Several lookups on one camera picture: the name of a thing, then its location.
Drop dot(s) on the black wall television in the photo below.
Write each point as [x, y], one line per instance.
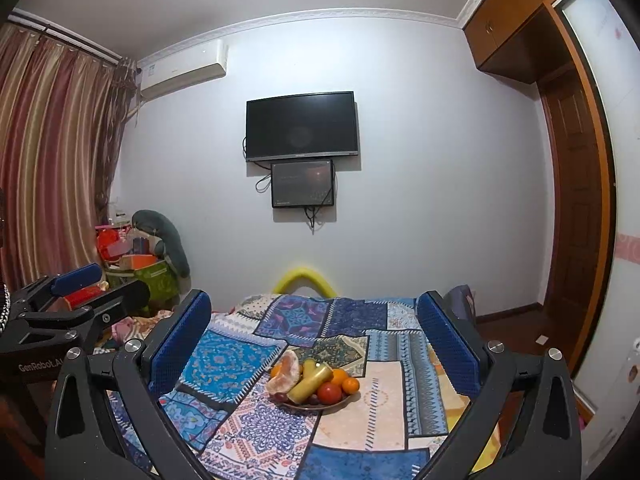
[302, 125]

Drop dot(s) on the white sliding wardrobe door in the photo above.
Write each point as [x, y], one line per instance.
[617, 210]

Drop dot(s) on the striped curtain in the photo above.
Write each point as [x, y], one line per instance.
[50, 160]

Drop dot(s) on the white air conditioner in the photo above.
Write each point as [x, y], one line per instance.
[182, 67]

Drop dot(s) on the dark blue cloth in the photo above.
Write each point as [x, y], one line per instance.
[460, 302]

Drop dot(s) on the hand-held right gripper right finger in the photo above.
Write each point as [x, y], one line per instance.
[445, 345]

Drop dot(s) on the wooden overhead cabinet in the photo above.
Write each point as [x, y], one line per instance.
[515, 25]

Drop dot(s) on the red tomato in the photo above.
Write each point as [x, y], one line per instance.
[330, 393]

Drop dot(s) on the curtain rail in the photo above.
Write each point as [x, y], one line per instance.
[75, 37]

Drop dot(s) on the orange flat box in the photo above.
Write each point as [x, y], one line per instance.
[140, 261]

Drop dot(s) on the large orange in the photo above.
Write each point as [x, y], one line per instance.
[351, 386]
[341, 375]

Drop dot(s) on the wooden door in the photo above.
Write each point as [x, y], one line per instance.
[575, 210]

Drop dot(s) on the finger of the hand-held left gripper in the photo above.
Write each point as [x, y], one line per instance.
[107, 317]
[75, 280]

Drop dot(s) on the red plastic container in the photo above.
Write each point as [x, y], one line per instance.
[107, 242]

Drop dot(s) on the peeled pomelo piece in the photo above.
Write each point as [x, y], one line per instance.
[284, 375]

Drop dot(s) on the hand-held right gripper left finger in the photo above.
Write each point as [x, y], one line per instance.
[180, 350]

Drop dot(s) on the patchwork printed blanket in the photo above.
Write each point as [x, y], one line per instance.
[400, 385]

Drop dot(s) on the yellow banana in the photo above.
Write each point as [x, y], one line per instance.
[310, 367]
[307, 385]

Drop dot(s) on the small black wall screen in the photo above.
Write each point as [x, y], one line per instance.
[302, 184]

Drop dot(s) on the red flat box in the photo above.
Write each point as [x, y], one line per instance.
[82, 297]

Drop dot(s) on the dark red small fruit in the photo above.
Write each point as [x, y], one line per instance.
[313, 400]
[280, 397]

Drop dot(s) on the dark purple plate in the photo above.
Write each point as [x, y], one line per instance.
[327, 408]

